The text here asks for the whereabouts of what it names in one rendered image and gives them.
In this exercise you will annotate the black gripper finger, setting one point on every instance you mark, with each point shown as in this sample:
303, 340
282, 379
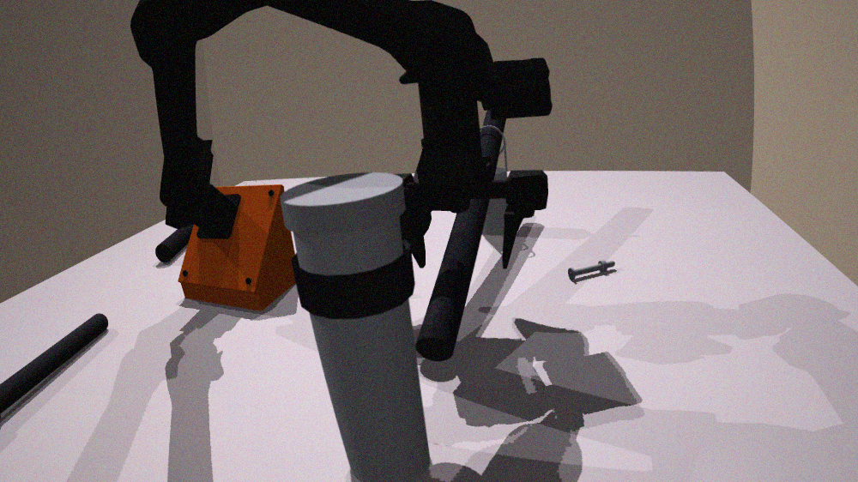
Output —
513, 220
420, 254

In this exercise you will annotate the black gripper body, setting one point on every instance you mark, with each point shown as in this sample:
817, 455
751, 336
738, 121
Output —
523, 189

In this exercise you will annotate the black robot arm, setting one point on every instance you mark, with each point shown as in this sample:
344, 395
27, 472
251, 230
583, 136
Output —
435, 43

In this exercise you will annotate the grey bolt with nut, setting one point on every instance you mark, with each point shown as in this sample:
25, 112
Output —
602, 266

